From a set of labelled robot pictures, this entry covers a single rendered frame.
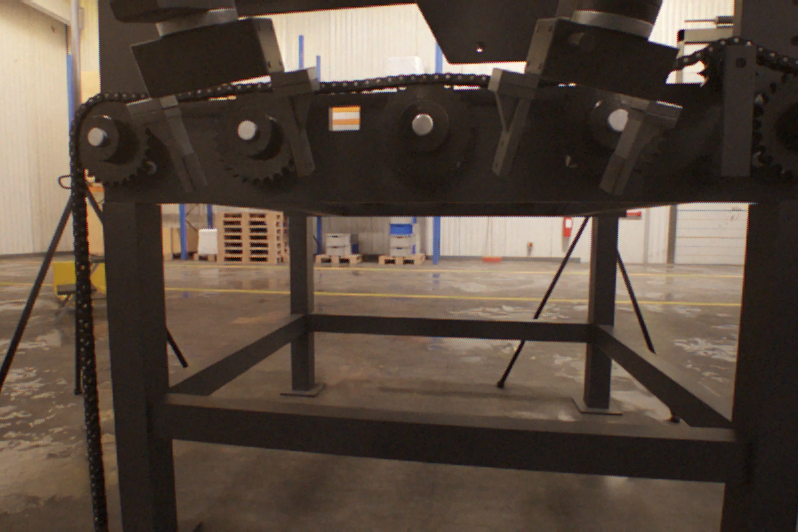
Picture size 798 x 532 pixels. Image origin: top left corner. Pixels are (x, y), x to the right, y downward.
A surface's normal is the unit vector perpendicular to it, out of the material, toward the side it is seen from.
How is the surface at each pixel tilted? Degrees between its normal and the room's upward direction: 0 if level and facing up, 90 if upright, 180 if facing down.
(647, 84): 113
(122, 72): 90
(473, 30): 90
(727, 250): 90
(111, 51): 90
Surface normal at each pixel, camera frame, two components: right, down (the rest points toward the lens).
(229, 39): -0.11, 0.47
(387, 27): -0.15, 0.08
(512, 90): 0.10, 0.47
